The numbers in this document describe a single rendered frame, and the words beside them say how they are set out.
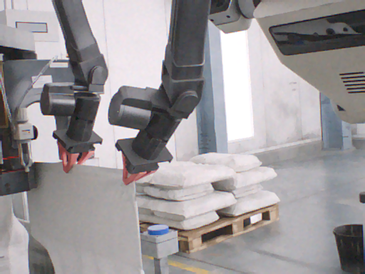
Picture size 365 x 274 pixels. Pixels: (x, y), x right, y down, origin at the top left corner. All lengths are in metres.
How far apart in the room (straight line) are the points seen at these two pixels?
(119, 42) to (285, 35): 5.39
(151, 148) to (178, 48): 0.21
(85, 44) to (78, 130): 0.19
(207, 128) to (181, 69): 6.45
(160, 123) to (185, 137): 6.23
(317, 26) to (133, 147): 0.47
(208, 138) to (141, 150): 6.34
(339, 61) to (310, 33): 0.09
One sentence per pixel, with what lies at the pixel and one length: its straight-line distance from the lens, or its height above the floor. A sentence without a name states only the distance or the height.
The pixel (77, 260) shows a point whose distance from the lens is 1.24.
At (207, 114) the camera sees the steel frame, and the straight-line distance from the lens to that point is 7.24.
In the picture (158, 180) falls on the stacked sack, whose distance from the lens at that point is 4.11.
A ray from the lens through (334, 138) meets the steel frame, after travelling 9.80.
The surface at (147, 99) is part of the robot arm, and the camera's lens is 0.86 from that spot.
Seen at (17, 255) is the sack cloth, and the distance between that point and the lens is 1.65.
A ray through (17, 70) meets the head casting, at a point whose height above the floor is 1.31.
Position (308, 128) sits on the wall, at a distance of 9.42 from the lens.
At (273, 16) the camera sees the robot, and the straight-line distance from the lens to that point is 1.16.
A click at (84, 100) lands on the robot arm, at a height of 1.22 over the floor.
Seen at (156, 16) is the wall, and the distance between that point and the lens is 6.93.
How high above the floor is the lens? 1.22
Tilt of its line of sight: 4 degrees down
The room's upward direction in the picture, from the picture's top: 4 degrees counter-clockwise
